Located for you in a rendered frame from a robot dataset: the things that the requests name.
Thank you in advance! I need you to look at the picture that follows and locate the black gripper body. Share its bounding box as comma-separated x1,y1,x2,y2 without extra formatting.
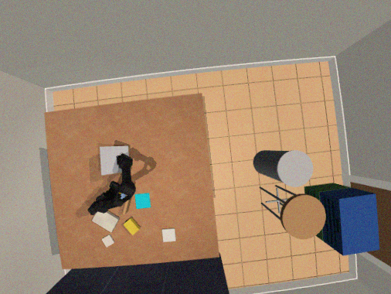
103,181,120,200

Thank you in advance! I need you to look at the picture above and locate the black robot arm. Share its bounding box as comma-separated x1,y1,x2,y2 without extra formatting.
88,153,136,215

